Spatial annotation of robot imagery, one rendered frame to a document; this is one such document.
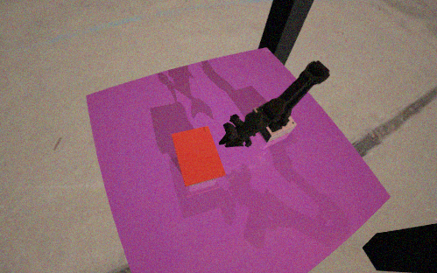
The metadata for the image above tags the red rectangular lid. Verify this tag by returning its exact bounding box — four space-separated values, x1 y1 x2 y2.
172 126 226 186

